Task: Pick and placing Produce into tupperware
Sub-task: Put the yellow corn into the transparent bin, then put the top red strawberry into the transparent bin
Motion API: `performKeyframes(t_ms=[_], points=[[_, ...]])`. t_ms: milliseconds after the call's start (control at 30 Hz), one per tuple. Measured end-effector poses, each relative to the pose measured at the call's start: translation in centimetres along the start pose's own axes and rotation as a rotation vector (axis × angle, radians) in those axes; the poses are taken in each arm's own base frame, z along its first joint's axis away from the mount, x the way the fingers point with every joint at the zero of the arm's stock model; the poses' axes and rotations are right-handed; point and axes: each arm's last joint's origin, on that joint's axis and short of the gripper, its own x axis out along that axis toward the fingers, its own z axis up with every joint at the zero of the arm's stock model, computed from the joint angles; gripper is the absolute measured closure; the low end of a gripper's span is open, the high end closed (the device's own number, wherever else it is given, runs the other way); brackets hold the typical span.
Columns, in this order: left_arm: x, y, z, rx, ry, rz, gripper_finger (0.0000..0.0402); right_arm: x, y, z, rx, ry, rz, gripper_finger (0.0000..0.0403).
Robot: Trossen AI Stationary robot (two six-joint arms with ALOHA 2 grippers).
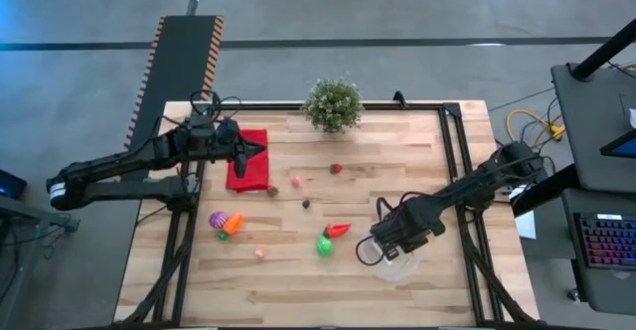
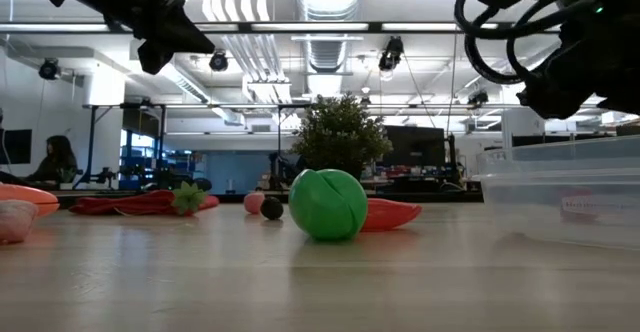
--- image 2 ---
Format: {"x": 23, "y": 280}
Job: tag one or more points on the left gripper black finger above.
{"x": 152, "y": 57}
{"x": 185, "y": 39}

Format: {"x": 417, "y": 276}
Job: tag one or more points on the red toy strawberry green leaves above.
{"x": 188, "y": 198}

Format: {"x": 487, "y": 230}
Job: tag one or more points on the round pink toy fruit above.
{"x": 253, "y": 203}

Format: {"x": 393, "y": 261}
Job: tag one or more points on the orange toy carrot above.
{"x": 25, "y": 194}

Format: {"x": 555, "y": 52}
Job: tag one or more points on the small dark toy ball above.
{"x": 271, "y": 208}

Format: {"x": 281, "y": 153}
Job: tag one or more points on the purple striped toy onion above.
{"x": 15, "y": 222}

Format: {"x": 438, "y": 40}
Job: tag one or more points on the green toy pepper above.
{"x": 327, "y": 204}

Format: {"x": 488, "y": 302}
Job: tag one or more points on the red toy chili pepper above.
{"x": 392, "y": 214}

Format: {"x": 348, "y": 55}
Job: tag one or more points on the black ceiling spotlight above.
{"x": 391, "y": 54}
{"x": 49, "y": 69}
{"x": 218, "y": 61}

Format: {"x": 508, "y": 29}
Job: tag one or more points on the blue storage shelving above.
{"x": 135, "y": 157}

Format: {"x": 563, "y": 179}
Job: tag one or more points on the person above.
{"x": 55, "y": 164}

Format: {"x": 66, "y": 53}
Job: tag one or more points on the red cloth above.
{"x": 130, "y": 204}

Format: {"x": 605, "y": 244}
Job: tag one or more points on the clear plastic container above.
{"x": 565, "y": 212}

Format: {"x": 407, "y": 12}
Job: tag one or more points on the small potted green plant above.
{"x": 340, "y": 132}

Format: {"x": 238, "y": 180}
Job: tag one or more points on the large black screen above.
{"x": 415, "y": 147}

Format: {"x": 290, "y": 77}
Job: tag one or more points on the black overhead frame bar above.
{"x": 250, "y": 27}

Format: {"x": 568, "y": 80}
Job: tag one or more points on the silver ventilation duct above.
{"x": 327, "y": 2}

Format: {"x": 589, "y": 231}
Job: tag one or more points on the black wall monitor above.
{"x": 17, "y": 147}

